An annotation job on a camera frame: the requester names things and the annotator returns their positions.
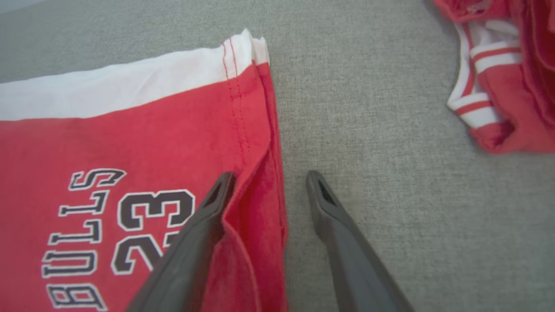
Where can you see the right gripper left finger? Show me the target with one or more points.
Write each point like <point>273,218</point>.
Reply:
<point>186,260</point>

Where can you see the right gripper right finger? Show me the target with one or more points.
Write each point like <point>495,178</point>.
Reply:
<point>351,260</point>

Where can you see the red jersey with number 23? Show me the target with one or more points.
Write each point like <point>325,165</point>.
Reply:
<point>130,130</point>

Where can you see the crumpled red garment white trim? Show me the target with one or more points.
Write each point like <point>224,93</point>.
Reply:
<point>520,108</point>

